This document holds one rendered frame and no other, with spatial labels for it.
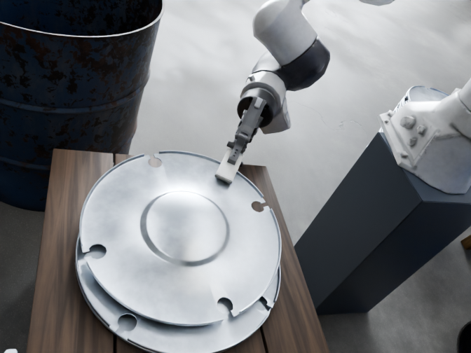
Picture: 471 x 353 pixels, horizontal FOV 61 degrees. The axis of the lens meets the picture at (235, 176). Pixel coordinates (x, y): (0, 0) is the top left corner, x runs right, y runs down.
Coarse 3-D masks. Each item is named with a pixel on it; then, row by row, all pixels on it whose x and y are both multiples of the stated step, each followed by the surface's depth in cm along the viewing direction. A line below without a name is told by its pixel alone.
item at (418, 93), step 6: (414, 90) 138; (420, 90) 140; (426, 90) 142; (432, 90) 143; (438, 90) 144; (408, 96) 133; (414, 96) 135; (420, 96) 137; (426, 96) 138; (432, 96) 140; (438, 96) 142; (444, 96) 143
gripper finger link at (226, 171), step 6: (228, 150) 69; (228, 156) 68; (240, 156) 69; (222, 162) 67; (240, 162) 68; (222, 168) 66; (228, 168) 67; (234, 168) 67; (216, 174) 65; (222, 174) 65; (228, 174) 66; (234, 174) 66; (222, 180) 65; (228, 180) 65
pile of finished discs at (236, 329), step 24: (96, 288) 50; (96, 312) 48; (120, 312) 49; (264, 312) 55; (120, 336) 47; (144, 336) 48; (168, 336) 49; (192, 336) 50; (216, 336) 50; (240, 336) 52
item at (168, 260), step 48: (96, 192) 58; (144, 192) 60; (192, 192) 63; (240, 192) 66; (96, 240) 53; (144, 240) 55; (192, 240) 57; (240, 240) 60; (144, 288) 51; (192, 288) 53; (240, 288) 55
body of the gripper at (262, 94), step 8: (256, 88) 79; (248, 96) 78; (256, 96) 77; (264, 96) 78; (272, 96) 79; (240, 104) 79; (248, 104) 78; (272, 104) 78; (240, 112) 80; (264, 112) 78; (272, 112) 78; (264, 120) 80
